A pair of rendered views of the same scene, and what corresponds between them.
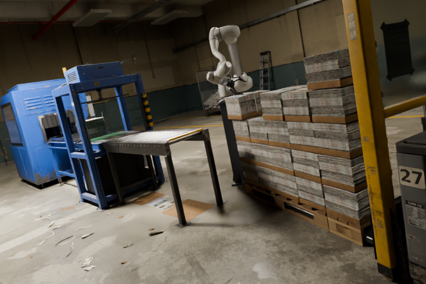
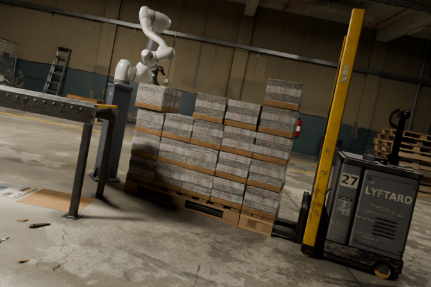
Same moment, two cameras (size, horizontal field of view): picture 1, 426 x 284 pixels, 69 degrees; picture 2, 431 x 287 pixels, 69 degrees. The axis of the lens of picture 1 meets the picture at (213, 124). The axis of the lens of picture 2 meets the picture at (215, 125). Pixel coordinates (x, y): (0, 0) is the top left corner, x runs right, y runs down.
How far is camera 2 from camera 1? 165 cm
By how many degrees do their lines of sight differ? 48
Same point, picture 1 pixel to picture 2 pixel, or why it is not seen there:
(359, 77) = (338, 107)
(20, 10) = not seen: outside the picture
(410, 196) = (344, 193)
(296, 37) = (107, 50)
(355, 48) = (342, 88)
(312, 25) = (126, 47)
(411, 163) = (352, 171)
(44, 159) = not seen: outside the picture
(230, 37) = (161, 25)
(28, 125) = not seen: outside the picture
